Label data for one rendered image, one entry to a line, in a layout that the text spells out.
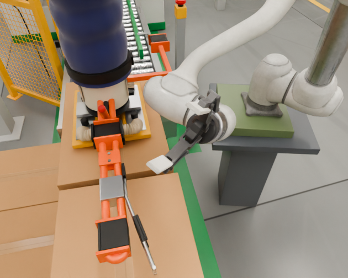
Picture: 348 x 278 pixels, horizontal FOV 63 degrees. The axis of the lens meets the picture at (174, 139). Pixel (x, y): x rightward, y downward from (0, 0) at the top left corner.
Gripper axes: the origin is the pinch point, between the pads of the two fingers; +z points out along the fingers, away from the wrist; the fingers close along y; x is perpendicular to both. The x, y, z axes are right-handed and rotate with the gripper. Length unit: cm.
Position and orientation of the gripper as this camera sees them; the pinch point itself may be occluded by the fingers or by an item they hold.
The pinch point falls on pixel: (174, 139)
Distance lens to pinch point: 51.0
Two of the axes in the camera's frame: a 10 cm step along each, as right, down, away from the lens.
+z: -3.8, 1.5, -9.2
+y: -5.3, 7.8, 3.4
